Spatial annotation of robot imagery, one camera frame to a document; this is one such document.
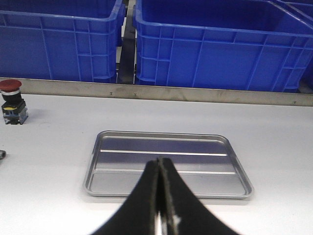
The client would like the blue plastic crate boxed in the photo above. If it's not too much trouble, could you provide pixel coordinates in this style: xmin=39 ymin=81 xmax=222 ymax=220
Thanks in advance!
xmin=275 ymin=0 xmax=313 ymax=89
xmin=0 ymin=0 xmax=125 ymax=83
xmin=133 ymin=0 xmax=313 ymax=92

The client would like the blue plastic crate centre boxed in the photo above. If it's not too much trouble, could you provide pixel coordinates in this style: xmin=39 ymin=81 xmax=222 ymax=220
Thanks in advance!
xmin=0 ymin=0 xmax=125 ymax=83

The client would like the silver metal tray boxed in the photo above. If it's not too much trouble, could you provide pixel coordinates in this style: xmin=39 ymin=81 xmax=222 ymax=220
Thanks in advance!
xmin=84 ymin=131 xmax=254 ymax=199

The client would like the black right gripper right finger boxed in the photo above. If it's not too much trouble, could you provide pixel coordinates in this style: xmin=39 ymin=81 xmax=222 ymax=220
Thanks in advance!
xmin=158 ymin=158 xmax=237 ymax=235

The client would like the grey metal clamp block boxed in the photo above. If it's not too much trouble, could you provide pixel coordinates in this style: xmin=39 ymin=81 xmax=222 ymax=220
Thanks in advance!
xmin=0 ymin=150 xmax=6 ymax=160

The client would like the red emergency stop button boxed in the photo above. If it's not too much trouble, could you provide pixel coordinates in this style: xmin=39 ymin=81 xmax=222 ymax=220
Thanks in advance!
xmin=0 ymin=79 xmax=28 ymax=125

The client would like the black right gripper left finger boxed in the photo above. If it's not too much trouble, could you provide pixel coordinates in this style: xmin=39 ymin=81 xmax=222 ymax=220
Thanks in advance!
xmin=93 ymin=160 xmax=159 ymax=235

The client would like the metal rail strip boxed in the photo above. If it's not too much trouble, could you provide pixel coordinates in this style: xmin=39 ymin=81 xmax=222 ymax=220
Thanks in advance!
xmin=20 ymin=78 xmax=313 ymax=107

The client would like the blue plastic crate far right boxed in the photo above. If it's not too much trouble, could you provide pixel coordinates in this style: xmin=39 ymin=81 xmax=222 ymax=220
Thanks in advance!
xmin=275 ymin=0 xmax=313 ymax=89

